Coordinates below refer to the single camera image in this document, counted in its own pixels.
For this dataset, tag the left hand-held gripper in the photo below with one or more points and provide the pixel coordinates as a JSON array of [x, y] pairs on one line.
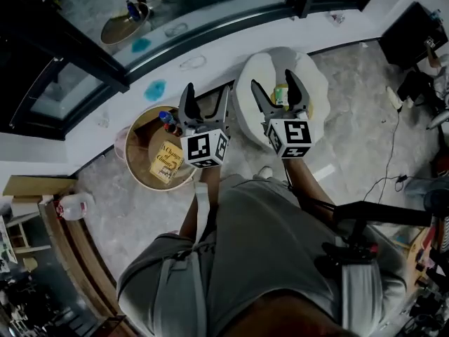
[[205, 149]]

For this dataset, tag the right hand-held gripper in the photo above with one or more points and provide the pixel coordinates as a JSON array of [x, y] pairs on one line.
[[293, 135]]

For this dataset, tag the teal cover book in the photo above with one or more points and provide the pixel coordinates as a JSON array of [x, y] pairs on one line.
[[280, 95]]

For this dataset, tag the white petal-shaped chair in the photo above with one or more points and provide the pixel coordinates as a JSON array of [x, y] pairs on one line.
[[252, 93]]

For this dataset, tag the yellow book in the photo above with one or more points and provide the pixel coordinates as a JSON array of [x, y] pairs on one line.
[[166, 161]]

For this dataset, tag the person's right forearm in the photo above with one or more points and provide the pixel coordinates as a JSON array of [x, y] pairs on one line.
[[308, 184]]

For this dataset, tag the person's left forearm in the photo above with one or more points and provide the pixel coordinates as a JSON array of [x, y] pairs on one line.
[[200, 209]]

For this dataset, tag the blue cap drink bottle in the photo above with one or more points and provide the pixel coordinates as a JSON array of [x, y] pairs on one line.
[[166, 117]]

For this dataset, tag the round beige basket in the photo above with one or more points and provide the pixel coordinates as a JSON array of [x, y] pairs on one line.
[[140, 160]]

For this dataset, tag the clear plastic bottle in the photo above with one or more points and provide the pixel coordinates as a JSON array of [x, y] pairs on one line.
[[336, 17]]

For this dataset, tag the black monitor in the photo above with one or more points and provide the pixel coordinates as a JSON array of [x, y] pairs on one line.
[[386, 212]]

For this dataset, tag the person's grey shirt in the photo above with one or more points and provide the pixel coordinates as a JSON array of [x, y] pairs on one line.
[[263, 251]]

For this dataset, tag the large clear water jug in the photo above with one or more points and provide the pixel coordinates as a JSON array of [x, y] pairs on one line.
[[73, 207]]

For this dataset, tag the wooden board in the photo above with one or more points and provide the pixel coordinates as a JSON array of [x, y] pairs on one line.
[[35, 185]]

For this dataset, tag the wooden steps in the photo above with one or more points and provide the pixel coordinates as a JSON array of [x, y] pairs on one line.
[[80, 258]]

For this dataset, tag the striped cloth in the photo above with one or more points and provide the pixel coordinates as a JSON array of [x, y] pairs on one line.
[[443, 237]]

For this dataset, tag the white wooden table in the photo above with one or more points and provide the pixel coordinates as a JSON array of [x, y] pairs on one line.
[[26, 230]]

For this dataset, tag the small wooden stool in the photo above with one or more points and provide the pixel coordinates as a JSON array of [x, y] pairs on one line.
[[30, 264]]

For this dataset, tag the black window frame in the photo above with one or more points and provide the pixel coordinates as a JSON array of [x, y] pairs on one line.
[[87, 54]]

